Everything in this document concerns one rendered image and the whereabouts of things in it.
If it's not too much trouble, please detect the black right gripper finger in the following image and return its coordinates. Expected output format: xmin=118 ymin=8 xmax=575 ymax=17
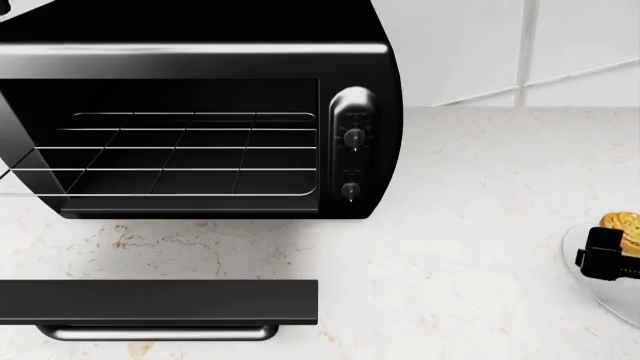
xmin=586 ymin=225 xmax=627 ymax=253

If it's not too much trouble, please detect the golden brown scone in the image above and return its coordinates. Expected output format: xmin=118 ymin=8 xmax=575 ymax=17
xmin=598 ymin=210 xmax=640 ymax=258

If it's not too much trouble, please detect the black oven knob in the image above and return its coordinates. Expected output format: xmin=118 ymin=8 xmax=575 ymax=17
xmin=340 ymin=181 xmax=363 ymax=204
xmin=343 ymin=128 xmax=367 ymax=153

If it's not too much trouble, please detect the black oven control panel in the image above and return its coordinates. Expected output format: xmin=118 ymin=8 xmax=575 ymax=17
xmin=327 ymin=86 xmax=380 ymax=212

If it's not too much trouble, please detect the black toaster oven door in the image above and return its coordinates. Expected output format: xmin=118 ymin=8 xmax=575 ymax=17
xmin=0 ymin=279 xmax=320 ymax=327

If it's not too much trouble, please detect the black toaster oven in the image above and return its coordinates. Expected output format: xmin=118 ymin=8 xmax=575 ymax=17
xmin=0 ymin=0 xmax=404 ymax=221

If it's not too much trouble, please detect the white round plate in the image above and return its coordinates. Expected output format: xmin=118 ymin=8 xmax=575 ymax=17
xmin=561 ymin=219 xmax=640 ymax=328

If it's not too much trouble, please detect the metal wire oven rack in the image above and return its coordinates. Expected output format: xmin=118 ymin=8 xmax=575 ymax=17
xmin=0 ymin=111 xmax=319 ymax=198

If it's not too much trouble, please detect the black oven door handle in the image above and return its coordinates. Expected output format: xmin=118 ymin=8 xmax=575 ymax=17
xmin=35 ymin=323 xmax=281 ymax=342

